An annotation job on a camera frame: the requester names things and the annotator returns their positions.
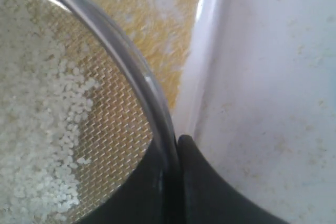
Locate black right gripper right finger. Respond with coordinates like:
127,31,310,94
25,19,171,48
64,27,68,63
177,135,286,224

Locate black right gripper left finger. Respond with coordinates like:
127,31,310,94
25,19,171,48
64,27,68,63
85,142,181,223

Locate round steel mesh sieve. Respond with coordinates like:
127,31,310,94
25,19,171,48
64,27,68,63
0,0,182,224

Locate white coarse grain pile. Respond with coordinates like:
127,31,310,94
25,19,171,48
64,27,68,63
1,0,99,223

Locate yellow millet grain pile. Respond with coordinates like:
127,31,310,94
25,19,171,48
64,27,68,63
97,0,199,109

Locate white square plastic tray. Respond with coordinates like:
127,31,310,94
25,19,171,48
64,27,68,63
86,0,237,141

